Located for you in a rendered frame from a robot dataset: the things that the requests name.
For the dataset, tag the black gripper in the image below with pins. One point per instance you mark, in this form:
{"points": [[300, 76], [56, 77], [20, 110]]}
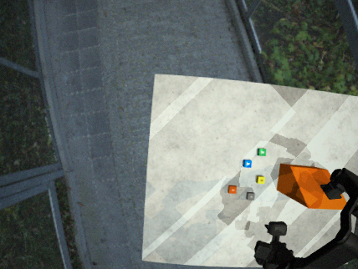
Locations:
{"points": [[277, 229]]}

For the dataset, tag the blue block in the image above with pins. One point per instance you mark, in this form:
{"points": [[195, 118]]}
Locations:
{"points": [[247, 163]]}

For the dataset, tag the green block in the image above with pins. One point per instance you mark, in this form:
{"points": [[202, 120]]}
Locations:
{"points": [[261, 152]]}

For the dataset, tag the yellow digit block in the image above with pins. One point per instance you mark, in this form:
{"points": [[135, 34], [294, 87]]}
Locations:
{"points": [[260, 179]]}

